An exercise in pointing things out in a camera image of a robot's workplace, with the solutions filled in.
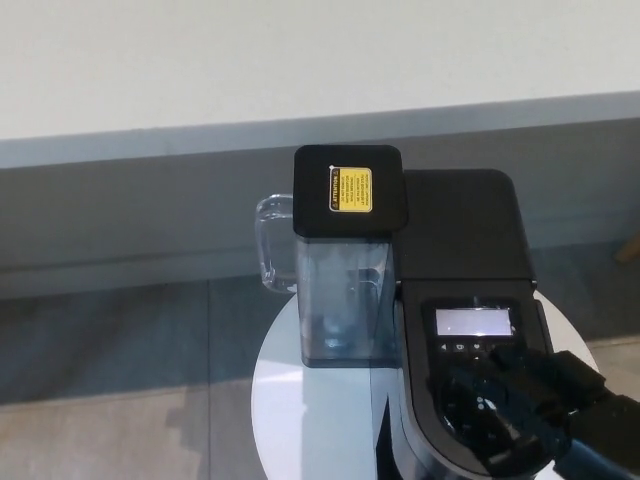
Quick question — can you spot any black tank lid yellow sticker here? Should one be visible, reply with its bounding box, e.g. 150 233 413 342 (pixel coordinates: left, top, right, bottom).
292 144 412 238

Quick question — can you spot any black single-serve coffee maker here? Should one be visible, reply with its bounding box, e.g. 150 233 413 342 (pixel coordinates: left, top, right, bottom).
372 168 556 480

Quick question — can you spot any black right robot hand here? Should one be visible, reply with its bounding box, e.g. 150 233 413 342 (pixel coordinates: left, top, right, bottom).
478 344 640 480

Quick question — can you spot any clear plastic water tank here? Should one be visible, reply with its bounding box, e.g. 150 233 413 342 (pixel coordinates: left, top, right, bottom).
255 193 402 369

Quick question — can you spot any round white side table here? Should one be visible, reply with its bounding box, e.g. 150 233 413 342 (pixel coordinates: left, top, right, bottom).
251 294 609 480

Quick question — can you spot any wooden furniture leg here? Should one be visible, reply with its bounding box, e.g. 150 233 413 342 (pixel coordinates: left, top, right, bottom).
615 232 640 263

